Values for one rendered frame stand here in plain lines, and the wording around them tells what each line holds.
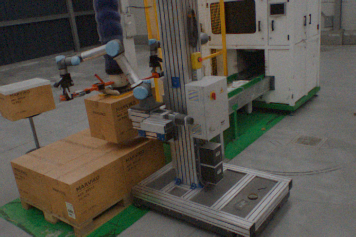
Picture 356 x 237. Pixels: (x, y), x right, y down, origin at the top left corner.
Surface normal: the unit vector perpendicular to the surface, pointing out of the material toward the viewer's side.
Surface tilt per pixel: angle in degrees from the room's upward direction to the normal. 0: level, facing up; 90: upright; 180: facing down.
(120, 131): 90
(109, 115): 90
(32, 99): 90
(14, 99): 90
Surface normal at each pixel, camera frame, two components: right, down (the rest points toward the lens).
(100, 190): 0.79, 0.13
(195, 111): -0.61, 0.32
